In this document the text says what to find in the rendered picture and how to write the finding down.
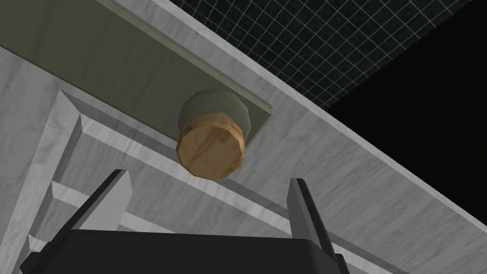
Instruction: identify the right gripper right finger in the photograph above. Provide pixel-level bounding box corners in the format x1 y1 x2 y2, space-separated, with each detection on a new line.
287 177 338 262

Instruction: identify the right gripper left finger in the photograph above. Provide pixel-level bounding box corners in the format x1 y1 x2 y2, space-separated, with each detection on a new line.
60 169 134 232

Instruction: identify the brown and grey round knob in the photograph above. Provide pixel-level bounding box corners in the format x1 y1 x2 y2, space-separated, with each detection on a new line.
175 89 253 180

